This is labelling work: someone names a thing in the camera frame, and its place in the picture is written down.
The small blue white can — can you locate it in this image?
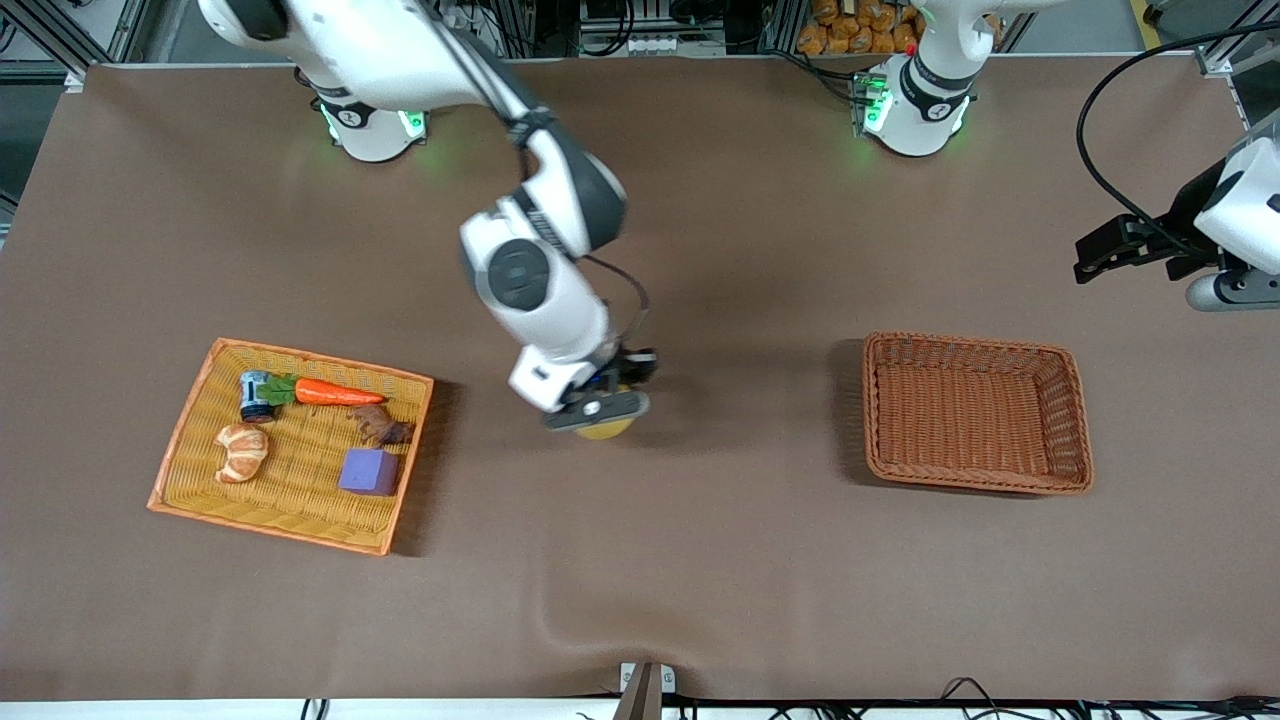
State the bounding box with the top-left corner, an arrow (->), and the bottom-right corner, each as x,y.
238,370 -> 274,424

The bag of orange snacks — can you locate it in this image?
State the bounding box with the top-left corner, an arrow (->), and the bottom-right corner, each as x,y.
797,0 -> 921,56

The aluminium frame profile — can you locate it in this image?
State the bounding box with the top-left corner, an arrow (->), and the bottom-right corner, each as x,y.
1195,10 -> 1280,131
0,0 -> 151,93

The purple foam block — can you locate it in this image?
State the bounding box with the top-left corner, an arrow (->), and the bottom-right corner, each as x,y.
338,447 -> 401,498

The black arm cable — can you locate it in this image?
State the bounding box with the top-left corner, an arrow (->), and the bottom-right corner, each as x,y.
1076,20 -> 1280,241
585,255 -> 652,351

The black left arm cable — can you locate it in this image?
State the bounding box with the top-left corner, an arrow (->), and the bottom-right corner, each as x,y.
1076,20 -> 1280,241

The orange toy carrot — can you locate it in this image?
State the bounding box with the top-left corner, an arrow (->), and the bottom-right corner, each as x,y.
262,373 -> 386,408

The brown wicker basket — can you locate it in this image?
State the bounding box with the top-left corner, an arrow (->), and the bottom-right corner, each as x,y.
863,331 -> 1095,497

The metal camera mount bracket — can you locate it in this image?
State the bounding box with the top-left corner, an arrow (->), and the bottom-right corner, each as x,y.
618,660 -> 677,720

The brown toy animal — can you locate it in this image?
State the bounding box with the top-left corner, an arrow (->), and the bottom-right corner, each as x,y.
347,403 -> 416,449

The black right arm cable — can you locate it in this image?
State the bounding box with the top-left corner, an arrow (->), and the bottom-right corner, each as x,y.
585,255 -> 652,351

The yellow wicker tray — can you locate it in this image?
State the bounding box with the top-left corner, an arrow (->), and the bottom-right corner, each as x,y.
147,337 -> 436,557

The toy croissant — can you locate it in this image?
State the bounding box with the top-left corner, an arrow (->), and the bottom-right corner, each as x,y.
215,423 -> 271,485

